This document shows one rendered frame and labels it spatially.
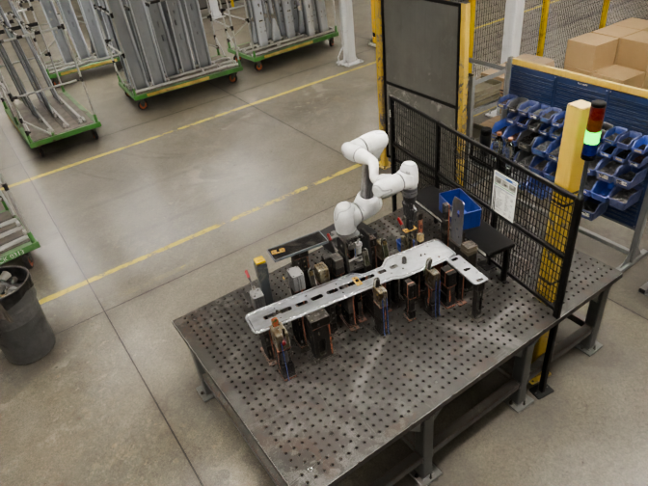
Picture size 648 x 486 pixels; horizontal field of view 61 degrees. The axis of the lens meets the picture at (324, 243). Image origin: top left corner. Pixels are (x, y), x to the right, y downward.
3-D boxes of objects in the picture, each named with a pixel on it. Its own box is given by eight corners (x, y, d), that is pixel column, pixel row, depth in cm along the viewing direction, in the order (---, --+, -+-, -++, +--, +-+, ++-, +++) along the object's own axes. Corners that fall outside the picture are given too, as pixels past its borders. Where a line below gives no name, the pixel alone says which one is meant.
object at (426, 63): (469, 203, 576) (481, 0, 460) (459, 209, 570) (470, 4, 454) (386, 161, 670) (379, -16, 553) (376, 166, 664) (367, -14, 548)
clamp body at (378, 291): (380, 338, 338) (378, 296, 318) (370, 327, 347) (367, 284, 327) (393, 333, 341) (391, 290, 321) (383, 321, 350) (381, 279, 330)
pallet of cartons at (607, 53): (610, 143, 653) (630, 53, 592) (553, 122, 710) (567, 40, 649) (671, 113, 698) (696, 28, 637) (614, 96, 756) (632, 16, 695)
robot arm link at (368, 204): (348, 213, 416) (371, 201, 424) (362, 227, 408) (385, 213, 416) (353, 132, 357) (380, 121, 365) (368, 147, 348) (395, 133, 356)
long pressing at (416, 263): (256, 338, 308) (256, 337, 307) (243, 314, 325) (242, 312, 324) (458, 256, 350) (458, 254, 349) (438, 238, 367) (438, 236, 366)
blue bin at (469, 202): (458, 231, 364) (459, 215, 356) (438, 208, 388) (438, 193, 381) (480, 226, 367) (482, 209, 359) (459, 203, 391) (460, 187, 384)
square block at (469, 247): (465, 292, 364) (468, 249, 343) (457, 285, 370) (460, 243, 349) (474, 288, 366) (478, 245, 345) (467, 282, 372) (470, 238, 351)
